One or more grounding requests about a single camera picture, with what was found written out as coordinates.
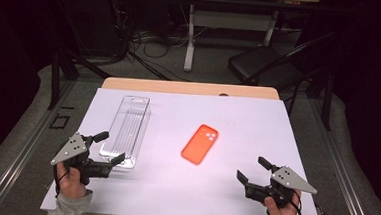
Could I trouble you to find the bundle of floor cables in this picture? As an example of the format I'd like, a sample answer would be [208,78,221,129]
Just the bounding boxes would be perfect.
[106,0,213,84]

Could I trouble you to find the black folding chair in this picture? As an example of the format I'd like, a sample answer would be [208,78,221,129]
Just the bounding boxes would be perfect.
[224,25,337,120]

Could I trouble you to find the black metal stand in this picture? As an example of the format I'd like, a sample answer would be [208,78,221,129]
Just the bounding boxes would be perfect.
[305,69,335,132]
[46,50,113,114]

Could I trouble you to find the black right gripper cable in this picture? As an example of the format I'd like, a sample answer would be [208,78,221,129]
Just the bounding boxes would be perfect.
[288,190,306,215]

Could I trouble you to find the clear plastic rack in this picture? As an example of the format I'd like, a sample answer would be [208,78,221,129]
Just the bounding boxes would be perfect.
[98,93,153,171]

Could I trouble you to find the grey metal floor rail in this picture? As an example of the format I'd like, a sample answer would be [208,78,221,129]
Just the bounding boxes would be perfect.
[0,75,78,215]
[300,98,381,215]

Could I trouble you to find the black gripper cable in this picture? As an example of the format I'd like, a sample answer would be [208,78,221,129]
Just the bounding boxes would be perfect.
[288,190,306,215]
[51,163,71,198]

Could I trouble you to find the white table mat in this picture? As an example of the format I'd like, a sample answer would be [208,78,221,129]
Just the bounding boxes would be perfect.
[40,84,329,215]

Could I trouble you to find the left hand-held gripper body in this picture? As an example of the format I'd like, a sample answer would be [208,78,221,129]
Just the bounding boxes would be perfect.
[49,130,116,187]

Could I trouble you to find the orange phone case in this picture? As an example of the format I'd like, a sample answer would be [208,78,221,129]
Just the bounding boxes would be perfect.
[179,122,220,167]

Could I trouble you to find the white-legged desk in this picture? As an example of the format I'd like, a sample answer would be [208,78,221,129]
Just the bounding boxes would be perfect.
[164,0,320,80]

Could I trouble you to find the person's left hand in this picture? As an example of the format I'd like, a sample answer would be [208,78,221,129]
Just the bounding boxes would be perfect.
[54,160,89,200]

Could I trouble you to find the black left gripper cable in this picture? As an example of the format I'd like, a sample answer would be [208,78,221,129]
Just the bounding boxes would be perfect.
[51,163,71,198]

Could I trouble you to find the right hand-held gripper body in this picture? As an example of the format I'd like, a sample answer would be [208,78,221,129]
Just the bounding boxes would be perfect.
[243,163,319,211]

